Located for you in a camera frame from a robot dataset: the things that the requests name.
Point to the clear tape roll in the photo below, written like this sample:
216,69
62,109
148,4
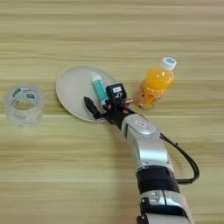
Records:
22,118

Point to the green white glue stick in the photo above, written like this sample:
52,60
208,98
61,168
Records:
99,87

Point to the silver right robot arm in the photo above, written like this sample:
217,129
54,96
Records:
148,148

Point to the beige round plate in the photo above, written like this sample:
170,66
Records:
73,93

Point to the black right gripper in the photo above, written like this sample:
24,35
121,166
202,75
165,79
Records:
116,113

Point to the orange juice bottle white cap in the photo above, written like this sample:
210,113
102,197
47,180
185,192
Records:
156,84

